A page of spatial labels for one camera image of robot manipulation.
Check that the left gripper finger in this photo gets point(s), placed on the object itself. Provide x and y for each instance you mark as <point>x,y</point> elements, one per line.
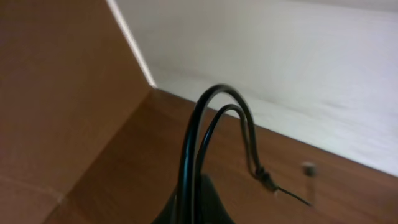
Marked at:
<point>211,209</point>

